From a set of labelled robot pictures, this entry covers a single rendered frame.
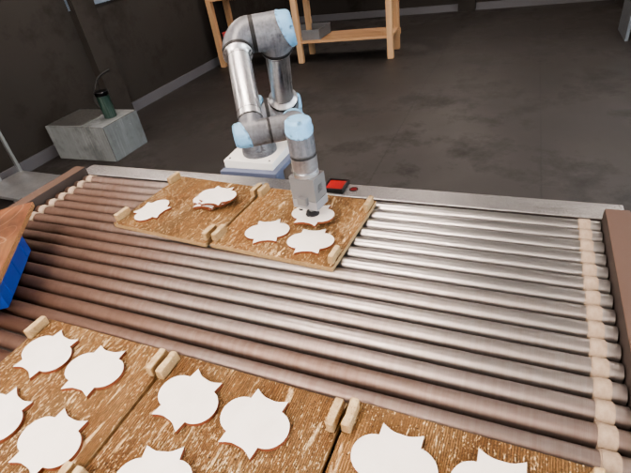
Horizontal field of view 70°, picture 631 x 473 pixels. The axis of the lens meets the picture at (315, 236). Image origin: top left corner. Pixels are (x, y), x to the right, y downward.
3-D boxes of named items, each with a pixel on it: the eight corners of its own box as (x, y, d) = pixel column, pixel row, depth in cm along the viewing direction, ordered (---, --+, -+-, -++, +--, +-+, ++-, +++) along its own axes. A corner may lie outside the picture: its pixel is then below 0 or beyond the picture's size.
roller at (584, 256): (66, 199, 189) (61, 189, 187) (601, 264, 115) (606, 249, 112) (57, 205, 186) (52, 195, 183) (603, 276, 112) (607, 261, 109)
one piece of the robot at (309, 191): (278, 169, 126) (288, 217, 135) (305, 174, 122) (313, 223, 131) (298, 154, 132) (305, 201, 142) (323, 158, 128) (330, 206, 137)
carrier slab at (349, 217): (269, 190, 162) (268, 187, 161) (377, 205, 144) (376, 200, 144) (210, 247, 137) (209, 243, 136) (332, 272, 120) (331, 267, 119)
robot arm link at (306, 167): (307, 163, 122) (283, 160, 126) (310, 177, 125) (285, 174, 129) (321, 151, 127) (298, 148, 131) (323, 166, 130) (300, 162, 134)
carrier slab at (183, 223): (181, 179, 180) (179, 175, 179) (266, 191, 162) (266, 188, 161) (115, 226, 156) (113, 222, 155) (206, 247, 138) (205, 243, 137)
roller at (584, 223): (92, 182, 200) (87, 172, 198) (596, 231, 126) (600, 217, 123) (84, 188, 197) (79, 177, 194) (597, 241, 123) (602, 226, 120)
